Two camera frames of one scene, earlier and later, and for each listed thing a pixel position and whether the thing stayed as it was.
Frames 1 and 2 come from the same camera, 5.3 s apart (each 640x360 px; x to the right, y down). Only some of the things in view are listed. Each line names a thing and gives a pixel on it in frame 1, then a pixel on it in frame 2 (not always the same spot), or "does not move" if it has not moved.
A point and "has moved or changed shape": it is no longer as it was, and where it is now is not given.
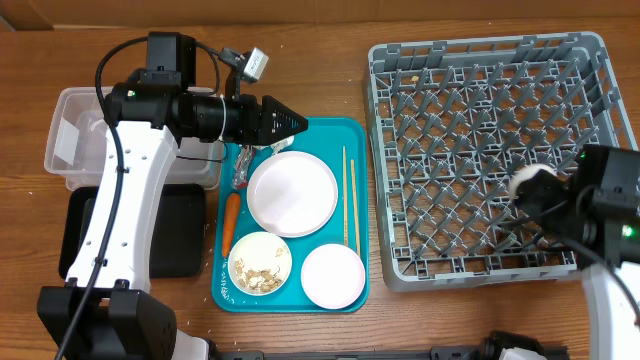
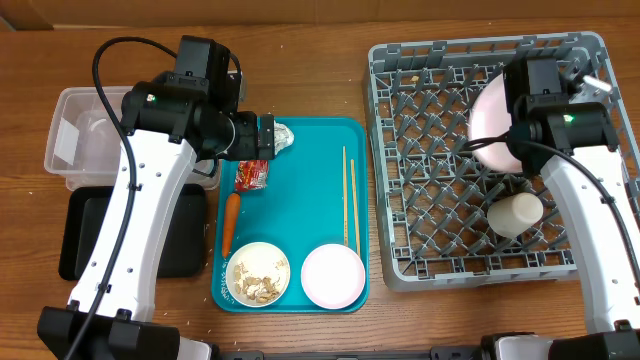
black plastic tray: (174, 235) does not move
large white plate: (292, 194) → (490, 115)
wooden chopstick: (355, 207) does not move
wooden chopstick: (345, 200) does not move
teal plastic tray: (292, 222) does not move
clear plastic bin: (77, 140) does not move
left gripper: (262, 116) → (245, 148)
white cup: (526, 171) has moved or changed shape
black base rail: (437, 353) does not move
